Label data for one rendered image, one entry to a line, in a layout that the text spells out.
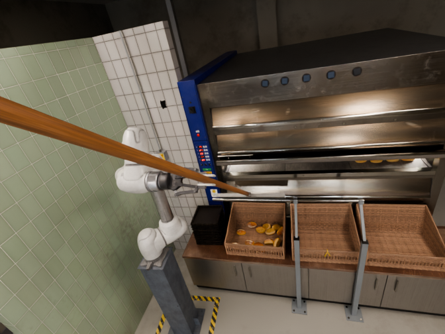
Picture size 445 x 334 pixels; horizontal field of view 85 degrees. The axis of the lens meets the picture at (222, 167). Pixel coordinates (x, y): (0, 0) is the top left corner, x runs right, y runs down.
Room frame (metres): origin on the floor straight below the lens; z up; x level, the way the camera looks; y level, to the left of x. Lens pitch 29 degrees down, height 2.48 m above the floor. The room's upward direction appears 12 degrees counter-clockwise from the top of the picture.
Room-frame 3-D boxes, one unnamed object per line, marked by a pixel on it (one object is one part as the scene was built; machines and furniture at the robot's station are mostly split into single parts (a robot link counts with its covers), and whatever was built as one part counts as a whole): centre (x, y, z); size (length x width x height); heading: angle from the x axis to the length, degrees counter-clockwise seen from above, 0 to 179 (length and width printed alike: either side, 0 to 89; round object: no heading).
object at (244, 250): (1.78, -0.21, 0.72); 0.56 x 0.49 x 0.28; 70
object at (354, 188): (1.83, -0.84, 1.02); 1.79 x 0.11 x 0.19; 71
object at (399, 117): (2.75, -1.08, 1.05); 2.10 x 1.91 x 2.10; 71
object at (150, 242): (1.41, 0.66, 1.17); 0.18 x 0.16 x 0.22; 119
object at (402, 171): (1.85, -0.85, 1.16); 1.80 x 0.06 x 0.04; 71
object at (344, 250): (1.57, -0.78, 0.72); 0.56 x 0.49 x 0.28; 72
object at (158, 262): (1.39, 0.68, 1.03); 0.22 x 0.18 x 0.06; 164
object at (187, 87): (3.06, -0.16, 1.07); 1.93 x 0.16 x 2.15; 161
